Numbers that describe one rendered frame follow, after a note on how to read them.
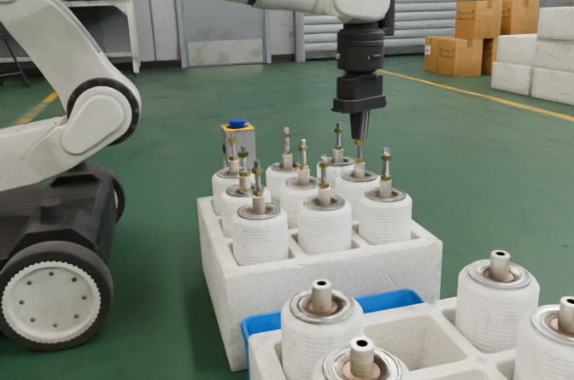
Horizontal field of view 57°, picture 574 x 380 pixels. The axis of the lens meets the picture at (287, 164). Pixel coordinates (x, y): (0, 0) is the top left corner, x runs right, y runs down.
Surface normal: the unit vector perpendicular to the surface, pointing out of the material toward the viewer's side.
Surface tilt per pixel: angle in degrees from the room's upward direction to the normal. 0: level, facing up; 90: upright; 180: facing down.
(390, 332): 90
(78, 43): 90
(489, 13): 90
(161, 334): 0
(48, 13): 113
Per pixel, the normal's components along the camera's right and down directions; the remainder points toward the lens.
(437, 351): -0.97, 0.11
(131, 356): -0.03, -0.96
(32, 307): 0.24, 0.27
